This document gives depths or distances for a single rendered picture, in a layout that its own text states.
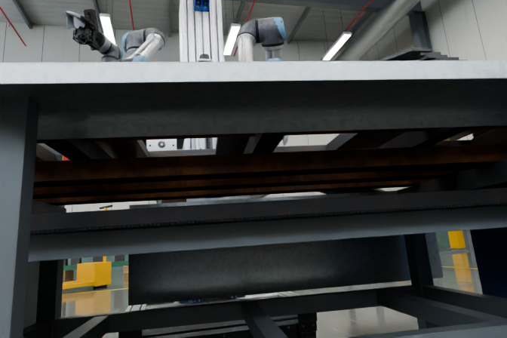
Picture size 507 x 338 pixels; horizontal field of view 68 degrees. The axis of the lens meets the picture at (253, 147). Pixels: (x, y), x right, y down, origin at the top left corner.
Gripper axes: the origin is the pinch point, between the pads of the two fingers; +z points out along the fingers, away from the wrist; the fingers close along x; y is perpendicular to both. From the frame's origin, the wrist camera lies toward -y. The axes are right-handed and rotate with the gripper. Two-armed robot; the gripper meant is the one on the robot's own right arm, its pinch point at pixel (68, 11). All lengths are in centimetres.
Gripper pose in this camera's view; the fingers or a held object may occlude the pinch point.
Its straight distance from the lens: 179.5
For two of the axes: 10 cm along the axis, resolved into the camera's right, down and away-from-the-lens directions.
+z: -2.2, -2.2, -9.5
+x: -9.7, -0.1, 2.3
